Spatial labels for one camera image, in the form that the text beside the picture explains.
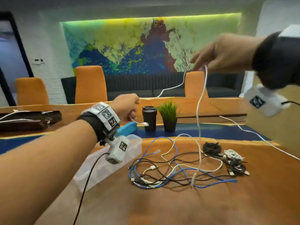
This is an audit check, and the long cream white cable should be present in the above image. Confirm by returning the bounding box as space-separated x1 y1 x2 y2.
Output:
129 65 208 187

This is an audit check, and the black travel mug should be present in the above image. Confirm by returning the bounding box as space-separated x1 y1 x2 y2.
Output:
142 106 158 132

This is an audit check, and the green potted plant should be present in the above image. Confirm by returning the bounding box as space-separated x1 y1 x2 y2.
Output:
156 102 180 133

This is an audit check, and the person's right hand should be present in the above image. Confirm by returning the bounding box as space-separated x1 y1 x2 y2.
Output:
190 33 265 73

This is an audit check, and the person's left hand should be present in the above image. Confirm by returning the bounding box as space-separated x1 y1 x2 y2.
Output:
110 93 141 122

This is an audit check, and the black left camera cord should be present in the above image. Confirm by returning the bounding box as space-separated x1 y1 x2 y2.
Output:
73 152 109 225

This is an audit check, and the black sofa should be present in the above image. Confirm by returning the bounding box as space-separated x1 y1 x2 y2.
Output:
61 72 245 104

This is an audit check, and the thick white cable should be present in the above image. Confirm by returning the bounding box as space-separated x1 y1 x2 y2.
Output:
224 149 244 161

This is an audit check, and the clear plastic container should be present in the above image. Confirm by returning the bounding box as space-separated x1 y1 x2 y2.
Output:
73 134 143 193

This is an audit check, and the black braided cable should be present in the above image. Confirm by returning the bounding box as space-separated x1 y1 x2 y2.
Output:
202 142 223 157

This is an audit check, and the tangle of mixed cables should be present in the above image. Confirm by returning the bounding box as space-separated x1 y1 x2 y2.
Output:
127 133 238 189

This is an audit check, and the teal cylindrical speaker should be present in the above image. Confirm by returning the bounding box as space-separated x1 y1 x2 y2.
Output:
116 122 138 138

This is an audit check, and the person's left forearm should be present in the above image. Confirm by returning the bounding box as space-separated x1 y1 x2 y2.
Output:
0 119 98 225

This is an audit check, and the long white charging cable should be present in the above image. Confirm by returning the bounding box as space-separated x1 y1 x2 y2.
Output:
219 116 300 161

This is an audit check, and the orange chair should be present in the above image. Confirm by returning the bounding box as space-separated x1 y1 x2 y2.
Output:
184 71 209 99
16 77 49 106
75 65 108 104

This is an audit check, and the dark framed glass door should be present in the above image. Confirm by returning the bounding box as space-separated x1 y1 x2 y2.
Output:
0 12 34 106

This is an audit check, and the colourful abstract wall painting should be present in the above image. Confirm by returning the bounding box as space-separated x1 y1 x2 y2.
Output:
61 13 242 75

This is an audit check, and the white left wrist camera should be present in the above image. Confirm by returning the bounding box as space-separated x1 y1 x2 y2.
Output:
101 135 130 165

